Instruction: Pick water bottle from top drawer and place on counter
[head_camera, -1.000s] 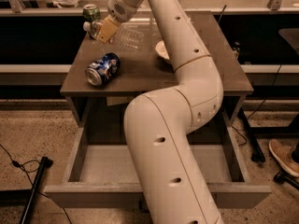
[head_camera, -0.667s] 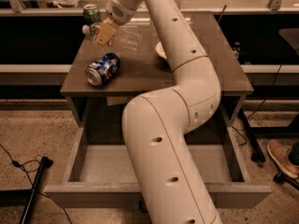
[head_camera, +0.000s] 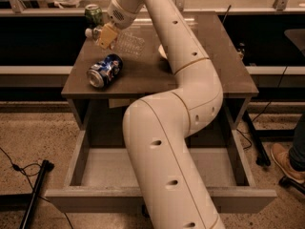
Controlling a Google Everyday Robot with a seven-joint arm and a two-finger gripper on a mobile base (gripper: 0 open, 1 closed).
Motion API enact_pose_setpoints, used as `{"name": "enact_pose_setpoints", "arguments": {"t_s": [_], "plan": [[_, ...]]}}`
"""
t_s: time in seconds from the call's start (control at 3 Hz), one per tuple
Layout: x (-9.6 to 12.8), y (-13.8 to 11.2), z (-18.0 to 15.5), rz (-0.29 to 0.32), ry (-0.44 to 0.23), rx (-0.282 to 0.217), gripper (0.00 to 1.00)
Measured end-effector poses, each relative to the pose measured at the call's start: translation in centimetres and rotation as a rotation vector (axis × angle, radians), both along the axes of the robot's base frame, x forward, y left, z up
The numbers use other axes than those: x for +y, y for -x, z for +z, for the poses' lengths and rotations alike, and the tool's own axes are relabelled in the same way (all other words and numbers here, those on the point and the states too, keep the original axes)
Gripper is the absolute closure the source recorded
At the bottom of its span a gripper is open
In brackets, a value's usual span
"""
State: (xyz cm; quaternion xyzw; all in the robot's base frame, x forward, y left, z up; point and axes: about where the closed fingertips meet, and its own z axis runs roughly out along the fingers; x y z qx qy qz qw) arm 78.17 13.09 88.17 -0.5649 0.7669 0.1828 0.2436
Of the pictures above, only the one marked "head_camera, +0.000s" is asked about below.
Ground brown shoe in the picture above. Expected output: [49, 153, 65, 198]
[271, 143, 305, 184]

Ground black tripod leg right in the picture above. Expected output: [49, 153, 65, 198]
[242, 112, 271, 167]

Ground white paper bowl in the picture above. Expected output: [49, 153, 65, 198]
[158, 45, 168, 60]

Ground clear plastic water bottle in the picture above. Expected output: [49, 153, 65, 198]
[84, 26, 146, 57]

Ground dark jeans leg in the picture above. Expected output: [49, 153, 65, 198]
[289, 114, 305, 172]

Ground black tripod leg left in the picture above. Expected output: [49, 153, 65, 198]
[19, 159, 54, 229]

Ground brown cabinet with counter top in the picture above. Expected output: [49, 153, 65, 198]
[61, 10, 259, 148]

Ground open grey top drawer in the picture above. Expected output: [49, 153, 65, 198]
[44, 98, 277, 214]

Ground paper note under counter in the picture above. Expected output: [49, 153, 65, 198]
[109, 98, 132, 108]

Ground black stand foot right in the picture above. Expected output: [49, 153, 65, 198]
[279, 176, 305, 195]

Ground blue soda can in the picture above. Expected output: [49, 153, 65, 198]
[87, 53, 123, 88]

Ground black tripod leg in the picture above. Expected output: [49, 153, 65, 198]
[242, 112, 271, 167]
[19, 159, 54, 229]

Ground black cable on floor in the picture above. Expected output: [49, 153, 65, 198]
[0, 146, 74, 229]

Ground green soda can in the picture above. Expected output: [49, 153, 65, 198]
[85, 4, 103, 28]

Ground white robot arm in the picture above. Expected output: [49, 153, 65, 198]
[108, 0, 225, 229]

